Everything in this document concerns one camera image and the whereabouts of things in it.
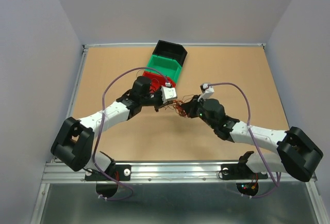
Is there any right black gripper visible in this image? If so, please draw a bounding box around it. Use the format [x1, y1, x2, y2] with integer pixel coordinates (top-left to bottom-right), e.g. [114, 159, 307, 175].
[183, 93, 216, 129]

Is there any wire bundle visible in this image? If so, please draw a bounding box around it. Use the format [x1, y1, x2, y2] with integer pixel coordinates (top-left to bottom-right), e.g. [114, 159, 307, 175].
[161, 93, 196, 119]

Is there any red plastic bin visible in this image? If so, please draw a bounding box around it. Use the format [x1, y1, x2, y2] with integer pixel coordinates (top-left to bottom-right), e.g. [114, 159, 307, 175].
[142, 71, 176, 93]

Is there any green plastic bin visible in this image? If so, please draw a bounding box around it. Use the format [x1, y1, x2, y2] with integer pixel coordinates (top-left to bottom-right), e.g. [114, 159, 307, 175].
[147, 55, 182, 83]

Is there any black plastic bin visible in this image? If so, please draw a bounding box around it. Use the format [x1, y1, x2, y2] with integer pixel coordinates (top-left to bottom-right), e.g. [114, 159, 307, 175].
[152, 40, 188, 66]

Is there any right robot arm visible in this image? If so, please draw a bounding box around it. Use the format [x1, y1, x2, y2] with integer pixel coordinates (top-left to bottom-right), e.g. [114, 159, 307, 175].
[181, 95, 323, 182]

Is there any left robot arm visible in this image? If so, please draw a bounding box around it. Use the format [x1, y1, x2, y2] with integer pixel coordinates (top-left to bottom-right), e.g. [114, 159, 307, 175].
[51, 76, 172, 180]

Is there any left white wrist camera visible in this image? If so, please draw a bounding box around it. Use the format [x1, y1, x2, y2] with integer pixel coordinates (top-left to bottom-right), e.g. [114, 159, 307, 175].
[161, 83, 177, 104]

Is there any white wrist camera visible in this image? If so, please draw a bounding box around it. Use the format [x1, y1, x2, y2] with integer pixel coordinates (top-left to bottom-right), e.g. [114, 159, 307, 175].
[197, 83, 215, 102]
[161, 83, 177, 104]

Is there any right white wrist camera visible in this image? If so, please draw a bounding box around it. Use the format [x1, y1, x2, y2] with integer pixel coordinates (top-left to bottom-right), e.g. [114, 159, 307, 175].
[197, 83, 215, 102]

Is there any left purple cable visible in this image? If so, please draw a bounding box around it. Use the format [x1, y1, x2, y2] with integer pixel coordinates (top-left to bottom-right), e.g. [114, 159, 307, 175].
[92, 67, 172, 201]

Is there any purple cable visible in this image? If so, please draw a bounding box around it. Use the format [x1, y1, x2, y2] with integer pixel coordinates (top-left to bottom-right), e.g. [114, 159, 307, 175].
[210, 82, 282, 200]
[92, 67, 172, 201]

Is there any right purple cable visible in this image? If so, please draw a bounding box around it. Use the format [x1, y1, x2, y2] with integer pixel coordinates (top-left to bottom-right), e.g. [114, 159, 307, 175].
[210, 82, 282, 200]

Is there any aluminium rail frame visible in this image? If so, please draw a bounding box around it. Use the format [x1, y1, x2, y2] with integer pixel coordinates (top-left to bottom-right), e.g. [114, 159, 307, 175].
[31, 45, 329, 223]

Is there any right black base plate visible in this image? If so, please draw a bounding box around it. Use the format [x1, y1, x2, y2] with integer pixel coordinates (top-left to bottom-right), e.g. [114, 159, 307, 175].
[218, 163, 268, 180]

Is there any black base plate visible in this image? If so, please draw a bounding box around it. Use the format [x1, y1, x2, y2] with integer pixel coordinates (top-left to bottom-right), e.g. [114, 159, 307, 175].
[85, 164, 131, 181]
[218, 163, 268, 180]

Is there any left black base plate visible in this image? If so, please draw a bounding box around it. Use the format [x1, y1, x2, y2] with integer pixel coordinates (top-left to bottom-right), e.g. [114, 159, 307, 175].
[85, 164, 131, 181]

